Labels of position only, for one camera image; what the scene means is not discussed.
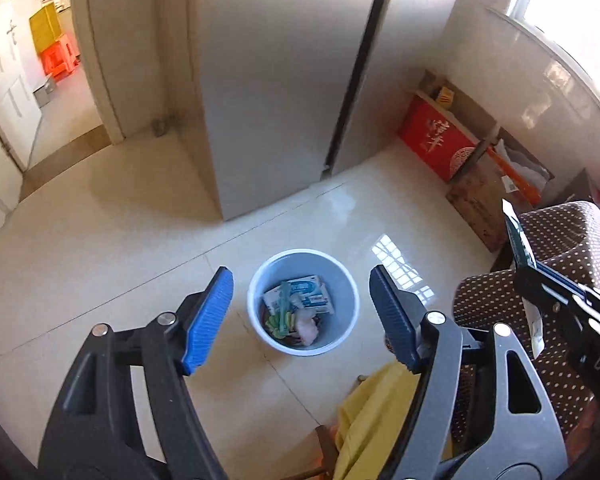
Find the green plush leaf toy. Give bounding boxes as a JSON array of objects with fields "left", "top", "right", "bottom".
[{"left": 265, "top": 282, "right": 294, "bottom": 340}]

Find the yellow cloth on chair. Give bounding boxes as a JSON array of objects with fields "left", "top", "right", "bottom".
[{"left": 332, "top": 361, "right": 419, "bottom": 480}]

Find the orange plastic stool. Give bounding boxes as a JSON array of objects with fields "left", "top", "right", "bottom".
[{"left": 40, "top": 34, "right": 80, "bottom": 80}]

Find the white interior door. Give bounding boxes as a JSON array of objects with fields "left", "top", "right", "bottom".
[{"left": 0, "top": 0, "right": 42, "bottom": 170}]

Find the yellow plastic stool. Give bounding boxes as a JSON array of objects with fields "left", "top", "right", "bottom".
[{"left": 29, "top": 3, "right": 64, "bottom": 54}]

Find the small yellow box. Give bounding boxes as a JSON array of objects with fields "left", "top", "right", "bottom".
[{"left": 436, "top": 86, "right": 455, "bottom": 110}]

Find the silver double-door refrigerator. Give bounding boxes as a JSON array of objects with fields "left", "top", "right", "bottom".
[{"left": 151, "top": 0, "right": 474, "bottom": 222}]

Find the brown open cardboard box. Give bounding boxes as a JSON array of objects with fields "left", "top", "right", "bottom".
[{"left": 445, "top": 129, "right": 554, "bottom": 252}]

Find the teal long snack wrapper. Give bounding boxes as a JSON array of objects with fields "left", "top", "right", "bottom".
[{"left": 502, "top": 200, "right": 536, "bottom": 269}]

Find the blue white carton box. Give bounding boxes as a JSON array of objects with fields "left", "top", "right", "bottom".
[{"left": 263, "top": 275, "right": 335, "bottom": 314}]

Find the light blue trash bin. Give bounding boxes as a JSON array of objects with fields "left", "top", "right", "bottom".
[{"left": 247, "top": 248, "right": 360, "bottom": 356}]

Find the brown wooden chair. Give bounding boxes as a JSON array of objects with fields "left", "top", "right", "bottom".
[{"left": 283, "top": 425, "right": 339, "bottom": 480}]

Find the red gift cardboard box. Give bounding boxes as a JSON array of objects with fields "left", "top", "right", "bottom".
[{"left": 399, "top": 92, "right": 478, "bottom": 182}]

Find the white plastic squeeze bottle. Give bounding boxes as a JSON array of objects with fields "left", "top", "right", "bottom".
[{"left": 294, "top": 309, "right": 320, "bottom": 347}]

